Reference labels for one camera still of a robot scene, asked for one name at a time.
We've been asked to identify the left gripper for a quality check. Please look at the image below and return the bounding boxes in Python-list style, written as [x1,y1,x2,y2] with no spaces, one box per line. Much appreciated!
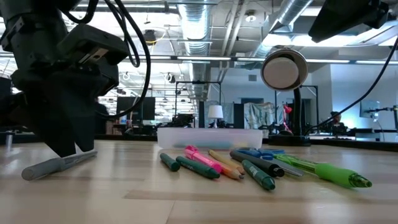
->
[11,57,121,158]

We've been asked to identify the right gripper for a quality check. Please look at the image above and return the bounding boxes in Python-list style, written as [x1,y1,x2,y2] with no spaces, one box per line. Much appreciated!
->
[308,0,390,44]

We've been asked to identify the grey pen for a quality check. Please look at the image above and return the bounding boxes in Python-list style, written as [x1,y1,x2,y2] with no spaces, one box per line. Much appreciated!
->
[21,148,99,182]

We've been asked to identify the dark green crayon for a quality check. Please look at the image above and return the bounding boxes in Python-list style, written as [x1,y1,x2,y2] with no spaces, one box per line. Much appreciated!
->
[175,155,221,180]
[241,159,277,192]
[159,152,182,172]

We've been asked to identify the pink highlighter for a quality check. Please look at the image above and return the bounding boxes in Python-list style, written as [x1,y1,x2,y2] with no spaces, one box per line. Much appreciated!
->
[183,145,223,174]

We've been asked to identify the light green pen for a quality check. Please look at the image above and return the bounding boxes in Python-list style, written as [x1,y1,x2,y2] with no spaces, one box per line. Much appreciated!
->
[272,153,373,189]

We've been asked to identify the blue handled scissors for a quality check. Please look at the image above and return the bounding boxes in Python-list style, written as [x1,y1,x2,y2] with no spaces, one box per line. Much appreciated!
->
[238,147,305,177]

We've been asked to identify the orange pencil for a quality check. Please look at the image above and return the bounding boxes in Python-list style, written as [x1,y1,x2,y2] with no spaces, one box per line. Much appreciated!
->
[214,161,246,180]

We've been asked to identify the black marker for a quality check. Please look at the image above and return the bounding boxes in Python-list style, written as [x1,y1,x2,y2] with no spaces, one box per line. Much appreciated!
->
[229,150,285,179]

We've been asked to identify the clear pencil box pink lid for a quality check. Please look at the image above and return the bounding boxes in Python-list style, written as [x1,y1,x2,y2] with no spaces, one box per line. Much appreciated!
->
[156,126,264,151]

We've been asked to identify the dark computer monitor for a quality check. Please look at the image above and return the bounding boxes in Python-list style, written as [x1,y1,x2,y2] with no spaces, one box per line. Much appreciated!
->
[116,96,156,123]

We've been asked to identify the black desk lamp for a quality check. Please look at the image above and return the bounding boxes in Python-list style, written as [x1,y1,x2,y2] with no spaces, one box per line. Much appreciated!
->
[259,47,312,147]

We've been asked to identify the small grey monitor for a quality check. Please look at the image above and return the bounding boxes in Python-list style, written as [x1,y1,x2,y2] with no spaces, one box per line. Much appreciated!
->
[359,99,381,119]

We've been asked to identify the person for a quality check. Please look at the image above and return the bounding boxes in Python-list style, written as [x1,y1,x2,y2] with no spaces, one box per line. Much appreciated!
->
[328,111,346,135]

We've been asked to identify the patterned cloth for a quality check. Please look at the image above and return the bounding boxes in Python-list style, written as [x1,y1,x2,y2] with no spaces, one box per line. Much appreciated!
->
[244,101,278,130]

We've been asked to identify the white shade table lamp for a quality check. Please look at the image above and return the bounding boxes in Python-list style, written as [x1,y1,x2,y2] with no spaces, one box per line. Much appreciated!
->
[207,104,224,129]

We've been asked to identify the silver ventilation duct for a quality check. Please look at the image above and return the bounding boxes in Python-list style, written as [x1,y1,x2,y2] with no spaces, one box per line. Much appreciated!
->
[177,0,213,102]
[250,0,313,60]

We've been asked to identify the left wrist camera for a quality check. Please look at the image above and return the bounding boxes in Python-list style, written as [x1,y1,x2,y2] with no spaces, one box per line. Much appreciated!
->
[57,23,129,67]

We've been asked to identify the thin black cable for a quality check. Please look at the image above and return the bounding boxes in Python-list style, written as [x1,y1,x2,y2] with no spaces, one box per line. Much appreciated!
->
[303,37,398,136]

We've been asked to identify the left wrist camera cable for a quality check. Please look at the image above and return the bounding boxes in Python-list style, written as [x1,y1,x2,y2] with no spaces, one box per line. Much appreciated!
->
[60,0,152,119]

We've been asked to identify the black aluminium table frame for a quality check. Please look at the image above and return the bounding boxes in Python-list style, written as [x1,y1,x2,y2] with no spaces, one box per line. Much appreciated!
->
[0,129,398,153]

